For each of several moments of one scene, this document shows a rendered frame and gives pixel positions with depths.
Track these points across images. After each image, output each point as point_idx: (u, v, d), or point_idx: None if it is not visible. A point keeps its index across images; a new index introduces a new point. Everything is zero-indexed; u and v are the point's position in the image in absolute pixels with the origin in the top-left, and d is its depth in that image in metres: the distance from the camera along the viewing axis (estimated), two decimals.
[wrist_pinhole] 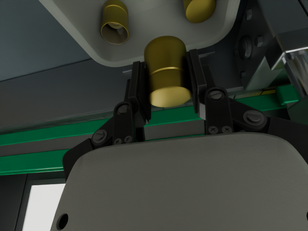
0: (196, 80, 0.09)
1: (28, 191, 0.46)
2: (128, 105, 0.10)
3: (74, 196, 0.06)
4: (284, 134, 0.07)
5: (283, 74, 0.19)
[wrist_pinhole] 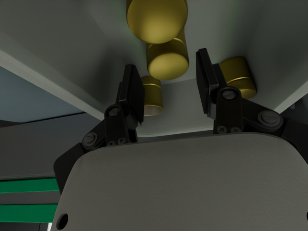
0: (208, 79, 0.09)
1: (46, 225, 0.46)
2: (118, 107, 0.10)
3: (74, 196, 0.06)
4: (300, 138, 0.07)
5: None
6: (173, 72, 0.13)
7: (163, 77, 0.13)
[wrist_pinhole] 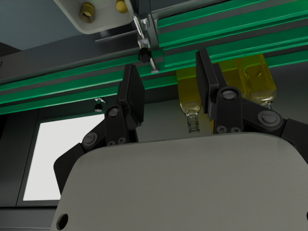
0: (208, 79, 0.09)
1: (38, 127, 0.69)
2: (118, 107, 0.10)
3: (74, 196, 0.06)
4: (300, 138, 0.07)
5: None
6: None
7: None
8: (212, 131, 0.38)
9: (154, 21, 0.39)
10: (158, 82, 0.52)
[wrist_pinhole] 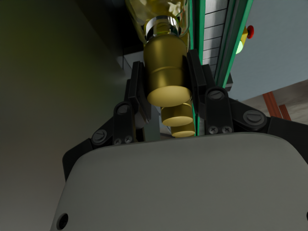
0: (196, 80, 0.09)
1: None
2: (128, 105, 0.10)
3: (74, 196, 0.06)
4: (284, 134, 0.07)
5: None
6: (181, 123, 0.17)
7: (173, 125, 0.18)
8: None
9: None
10: None
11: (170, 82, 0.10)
